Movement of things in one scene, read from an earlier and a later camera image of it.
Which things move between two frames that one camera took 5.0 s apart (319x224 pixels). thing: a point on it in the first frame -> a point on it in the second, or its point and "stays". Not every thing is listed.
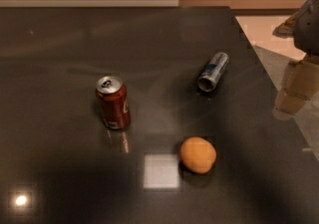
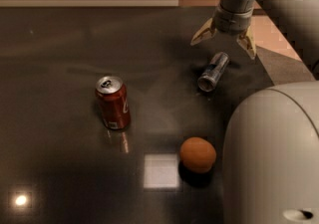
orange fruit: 197,154 stays
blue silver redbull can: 207,79 stays
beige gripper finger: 286,28 -> 246,41
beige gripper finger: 301,84 -> 205,31
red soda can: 113,96 stays
